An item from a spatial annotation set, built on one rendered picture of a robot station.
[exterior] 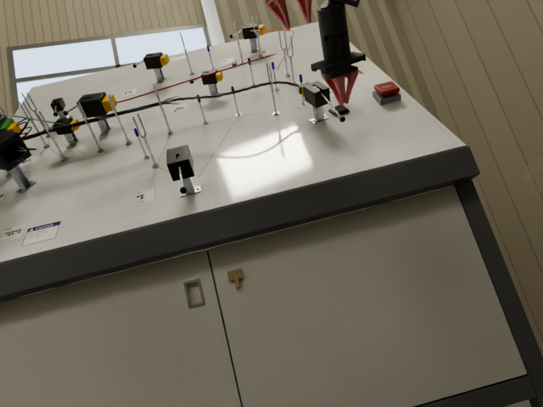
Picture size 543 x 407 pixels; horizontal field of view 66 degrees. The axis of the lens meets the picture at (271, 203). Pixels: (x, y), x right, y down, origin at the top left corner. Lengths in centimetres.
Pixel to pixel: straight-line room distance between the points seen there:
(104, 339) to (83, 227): 24
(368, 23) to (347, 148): 275
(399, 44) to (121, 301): 312
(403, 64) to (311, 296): 286
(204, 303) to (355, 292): 31
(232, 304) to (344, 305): 23
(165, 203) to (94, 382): 38
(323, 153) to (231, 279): 35
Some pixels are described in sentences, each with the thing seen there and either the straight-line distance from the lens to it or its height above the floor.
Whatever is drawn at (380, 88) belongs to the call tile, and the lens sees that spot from 116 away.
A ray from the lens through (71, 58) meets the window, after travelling 413.
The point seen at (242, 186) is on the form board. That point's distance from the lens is 91.
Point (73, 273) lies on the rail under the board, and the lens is 92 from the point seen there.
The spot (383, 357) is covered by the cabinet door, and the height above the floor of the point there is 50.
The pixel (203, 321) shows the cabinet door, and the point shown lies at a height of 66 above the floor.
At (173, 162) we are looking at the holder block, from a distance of 87.
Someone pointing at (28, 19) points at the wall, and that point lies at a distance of 449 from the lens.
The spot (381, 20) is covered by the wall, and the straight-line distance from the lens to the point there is 374.
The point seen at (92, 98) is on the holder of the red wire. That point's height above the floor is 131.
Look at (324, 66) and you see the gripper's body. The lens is 92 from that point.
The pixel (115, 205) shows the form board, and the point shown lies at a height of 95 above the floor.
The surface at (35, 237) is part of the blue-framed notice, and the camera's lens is 102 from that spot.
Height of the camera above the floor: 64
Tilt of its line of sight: 14 degrees up
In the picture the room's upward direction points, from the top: 15 degrees counter-clockwise
